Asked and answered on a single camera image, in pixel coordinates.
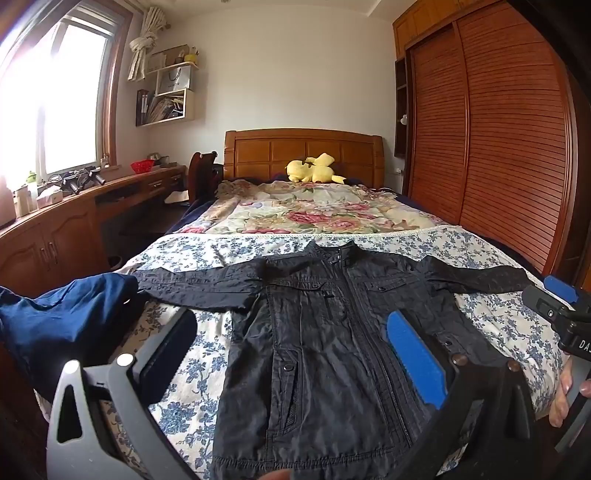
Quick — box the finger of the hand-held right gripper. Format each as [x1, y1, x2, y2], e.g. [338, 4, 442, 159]
[522, 285, 568, 324]
[543, 275, 577, 306]

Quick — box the wooden slatted wardrobe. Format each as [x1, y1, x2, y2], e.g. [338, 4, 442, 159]
[393, 0, 589, 296]

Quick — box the narrow wooden side shelf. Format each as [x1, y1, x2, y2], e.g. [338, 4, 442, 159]
[394, 56, 411, 160]

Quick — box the white paper bag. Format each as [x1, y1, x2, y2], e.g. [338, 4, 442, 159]
[159, 65, 192, 92]

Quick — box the dark wooden chair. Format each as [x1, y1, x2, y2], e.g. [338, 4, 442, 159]
[187, 151, 225, 204]

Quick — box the stack of papers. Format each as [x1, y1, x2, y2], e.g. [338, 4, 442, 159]
[150, 95, 185, 123]

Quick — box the blue floral white bedspread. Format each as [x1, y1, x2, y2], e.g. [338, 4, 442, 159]
[34, 226, 578, 480]

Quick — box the dark blue garment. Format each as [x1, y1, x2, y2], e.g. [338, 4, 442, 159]
[0, 272, 139, 402]

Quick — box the wooden bed headboard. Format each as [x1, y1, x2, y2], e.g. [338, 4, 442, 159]
[224, 129, 385, 191]

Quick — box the pink floral quilt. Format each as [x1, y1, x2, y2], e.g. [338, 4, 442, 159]
[178, 179, 451, 236]

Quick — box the white wall shelf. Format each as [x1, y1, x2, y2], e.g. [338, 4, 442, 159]
[135, 58, 200, 127]

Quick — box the yellow plush toy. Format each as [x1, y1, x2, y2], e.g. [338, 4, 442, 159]
[286, 152, 347, 185]

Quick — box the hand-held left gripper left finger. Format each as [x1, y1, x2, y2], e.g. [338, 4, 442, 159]
[46, 307, 199, 480]

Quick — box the long wooden desk cabinet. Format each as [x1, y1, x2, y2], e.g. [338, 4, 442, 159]
[0, 164, 188, 287]

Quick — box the black jacket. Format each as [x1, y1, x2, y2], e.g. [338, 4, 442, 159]
[134, 240, 536, 480]

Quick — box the tied beige curtain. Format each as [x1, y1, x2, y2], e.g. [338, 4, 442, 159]
[128, 7, 168, 81]

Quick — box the wood framed window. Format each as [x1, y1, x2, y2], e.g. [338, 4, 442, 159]
[0, 9, 134, 185]

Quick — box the person's right hand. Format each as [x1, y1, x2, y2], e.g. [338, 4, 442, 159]
[549, 356, 591, 428]

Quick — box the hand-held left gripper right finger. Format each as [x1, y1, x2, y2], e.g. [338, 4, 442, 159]
[387, 310, 539, 480]

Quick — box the pink jug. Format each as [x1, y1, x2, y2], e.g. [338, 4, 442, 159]
[0, 178, 16, 227]

